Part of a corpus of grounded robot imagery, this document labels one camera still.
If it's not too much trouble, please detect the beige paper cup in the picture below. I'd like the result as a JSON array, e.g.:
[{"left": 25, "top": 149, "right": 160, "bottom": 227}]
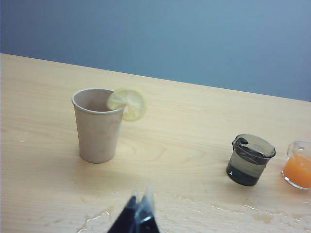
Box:
[{"left": 71, "top": 88, "right": 124, "bottom": 164}]

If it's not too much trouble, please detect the yellow lemon slice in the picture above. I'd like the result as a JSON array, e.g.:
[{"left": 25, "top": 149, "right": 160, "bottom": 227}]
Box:
[{"left": 106, "top": 86, "right": 147, "bottom": 122}]

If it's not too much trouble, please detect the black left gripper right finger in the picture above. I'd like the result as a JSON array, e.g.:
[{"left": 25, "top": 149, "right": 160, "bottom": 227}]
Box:
[{"left": 135, "top": 185, "right": 160, "bottom": 233}]

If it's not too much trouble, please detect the measuring cup with orange juice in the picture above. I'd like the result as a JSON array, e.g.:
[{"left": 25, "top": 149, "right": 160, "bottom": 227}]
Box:
[{"left": 281, "top": 140, "right": 311, "bottom": 191}]

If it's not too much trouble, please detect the smoky grey glass measuring cup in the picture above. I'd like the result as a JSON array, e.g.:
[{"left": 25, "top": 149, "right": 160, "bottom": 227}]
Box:
[{"left": 225, "top": 133, "right": 276, "bottom": 187}]

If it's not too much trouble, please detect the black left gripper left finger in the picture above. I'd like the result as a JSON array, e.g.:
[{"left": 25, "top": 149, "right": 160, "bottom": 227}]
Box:
[{"left": 106, "top": 189, "right": 138, "bottom": 233}]

